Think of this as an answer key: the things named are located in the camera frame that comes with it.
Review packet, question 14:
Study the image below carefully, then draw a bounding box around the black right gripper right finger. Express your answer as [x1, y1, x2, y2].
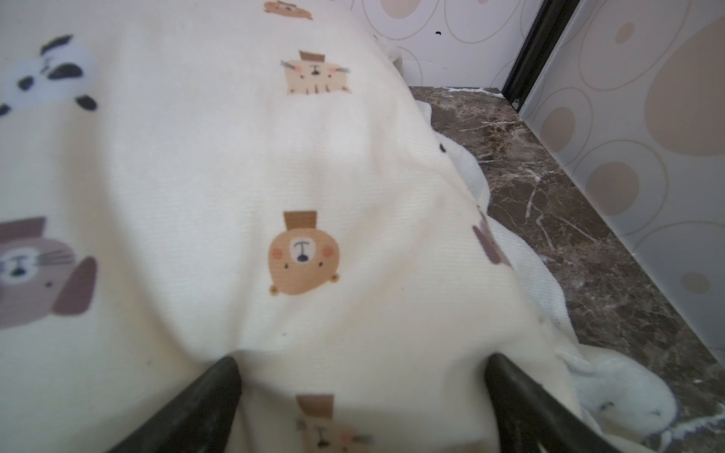
[483, 353, 617, 453]

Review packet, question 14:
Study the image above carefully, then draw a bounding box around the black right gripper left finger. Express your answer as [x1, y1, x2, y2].
[110, 357, 242, 453]

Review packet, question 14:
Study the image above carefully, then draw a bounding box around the cream animal print pillow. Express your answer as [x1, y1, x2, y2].
[1, 1, 677, 452]

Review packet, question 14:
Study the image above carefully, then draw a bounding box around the black vertical frame post right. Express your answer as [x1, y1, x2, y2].
[501, 0, 580, 111]

